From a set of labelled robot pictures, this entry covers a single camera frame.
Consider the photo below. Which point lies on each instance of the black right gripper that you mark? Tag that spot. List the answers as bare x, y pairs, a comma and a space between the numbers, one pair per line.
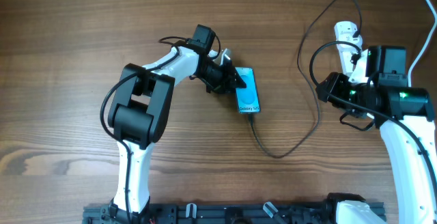
330, 87

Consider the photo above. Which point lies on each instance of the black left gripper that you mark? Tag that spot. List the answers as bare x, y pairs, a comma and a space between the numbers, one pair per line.
227, 80

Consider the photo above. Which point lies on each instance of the blue Galaxy smartphone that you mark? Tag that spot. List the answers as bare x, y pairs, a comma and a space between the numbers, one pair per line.
247, 98

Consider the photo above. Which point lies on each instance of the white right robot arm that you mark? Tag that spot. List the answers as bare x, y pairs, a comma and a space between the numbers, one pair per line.
404, 115

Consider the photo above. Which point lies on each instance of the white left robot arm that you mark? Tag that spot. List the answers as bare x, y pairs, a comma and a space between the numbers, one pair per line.
135, 111

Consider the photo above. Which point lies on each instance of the white charger adapter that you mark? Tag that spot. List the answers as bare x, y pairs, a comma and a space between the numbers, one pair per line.
348, 37

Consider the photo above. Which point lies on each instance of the white power strip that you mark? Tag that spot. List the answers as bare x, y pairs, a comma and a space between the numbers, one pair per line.
344, 31

